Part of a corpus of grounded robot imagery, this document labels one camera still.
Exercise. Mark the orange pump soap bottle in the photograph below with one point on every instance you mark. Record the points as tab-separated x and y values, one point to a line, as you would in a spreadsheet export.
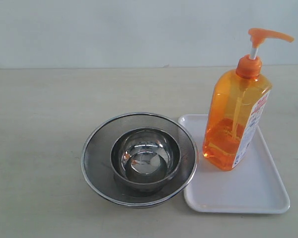
238	101

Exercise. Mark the stainless steel bowl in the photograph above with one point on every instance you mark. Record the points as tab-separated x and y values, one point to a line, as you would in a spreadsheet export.
145	159

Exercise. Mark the steel mesh strainer basket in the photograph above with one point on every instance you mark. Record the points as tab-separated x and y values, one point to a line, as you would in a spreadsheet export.
96	157

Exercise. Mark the white plastic tray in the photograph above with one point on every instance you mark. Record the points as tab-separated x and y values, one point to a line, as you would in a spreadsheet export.
253	187

